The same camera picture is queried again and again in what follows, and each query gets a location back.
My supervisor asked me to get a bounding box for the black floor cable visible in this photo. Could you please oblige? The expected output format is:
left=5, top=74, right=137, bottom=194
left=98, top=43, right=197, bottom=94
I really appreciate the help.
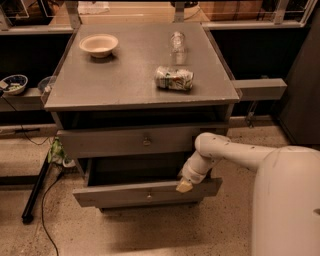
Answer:
left=40, top=171, right=64, bottom=256

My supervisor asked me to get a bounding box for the grey drawer cabinet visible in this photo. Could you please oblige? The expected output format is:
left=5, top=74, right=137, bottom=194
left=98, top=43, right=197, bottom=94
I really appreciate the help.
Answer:
left=43, top=22, right=241, bottom=212

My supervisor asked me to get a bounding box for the clear glass bowl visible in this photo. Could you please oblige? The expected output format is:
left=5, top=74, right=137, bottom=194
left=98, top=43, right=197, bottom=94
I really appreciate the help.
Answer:
left=37, top=76, right=56, bottom=93

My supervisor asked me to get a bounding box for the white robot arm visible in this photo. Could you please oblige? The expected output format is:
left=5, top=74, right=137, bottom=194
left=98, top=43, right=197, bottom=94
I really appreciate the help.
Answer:
left=176, top=133, right=320, bottom=256

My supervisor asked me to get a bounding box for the blue patterned bowl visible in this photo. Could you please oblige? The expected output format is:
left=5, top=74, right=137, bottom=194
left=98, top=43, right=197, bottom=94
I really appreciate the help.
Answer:
left=0, top=74, right=28, bottom=95

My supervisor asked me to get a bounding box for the beige bowl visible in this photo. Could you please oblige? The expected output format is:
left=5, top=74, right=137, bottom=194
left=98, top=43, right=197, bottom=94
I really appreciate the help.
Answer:
left=79, top=34, right=119, bottom=58

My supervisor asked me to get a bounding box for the grey top drawer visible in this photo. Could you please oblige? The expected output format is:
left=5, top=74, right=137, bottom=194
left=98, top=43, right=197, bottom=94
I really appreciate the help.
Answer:
left=58, top=123, right=227, bottom=159

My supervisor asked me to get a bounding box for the grey drawer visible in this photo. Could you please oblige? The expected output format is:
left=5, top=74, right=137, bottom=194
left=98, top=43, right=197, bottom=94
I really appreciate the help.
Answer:
left=73, top=153, right=222, bottom=209
left=58, top=123, right=227, bottom=159

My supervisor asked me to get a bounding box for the crushed green white can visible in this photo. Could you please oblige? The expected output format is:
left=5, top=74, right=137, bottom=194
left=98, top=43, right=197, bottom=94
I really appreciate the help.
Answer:
left=154, top=66, right=194, bottom=91

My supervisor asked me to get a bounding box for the black pole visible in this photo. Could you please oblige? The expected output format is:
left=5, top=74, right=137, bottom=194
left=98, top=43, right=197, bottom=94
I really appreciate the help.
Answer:
left=21, top=159, right=49, bottom=224

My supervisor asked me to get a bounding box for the grey side shelf block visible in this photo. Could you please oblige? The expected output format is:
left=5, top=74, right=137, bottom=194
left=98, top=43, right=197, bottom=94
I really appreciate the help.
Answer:
left=232, top=78, right=287, bottom=101

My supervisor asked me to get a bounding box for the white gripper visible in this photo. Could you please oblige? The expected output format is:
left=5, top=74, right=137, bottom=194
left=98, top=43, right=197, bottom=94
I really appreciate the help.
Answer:
left=176, top=151, right=221, bottom=193

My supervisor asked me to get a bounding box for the clear plastic bottle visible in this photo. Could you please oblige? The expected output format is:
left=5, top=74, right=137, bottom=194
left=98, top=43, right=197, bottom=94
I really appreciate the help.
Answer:
left=170, top=31, right=186, bottom=65

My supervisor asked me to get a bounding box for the grey left counter shelf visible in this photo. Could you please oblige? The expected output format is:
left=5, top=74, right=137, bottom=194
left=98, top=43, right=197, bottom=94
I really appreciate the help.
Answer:
left=0, top=88, right=43, bottom=112

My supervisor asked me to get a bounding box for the green white bag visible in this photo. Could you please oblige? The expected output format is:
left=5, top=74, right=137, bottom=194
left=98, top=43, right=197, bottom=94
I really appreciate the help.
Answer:
left=47, top=137, right=75, bottom=168

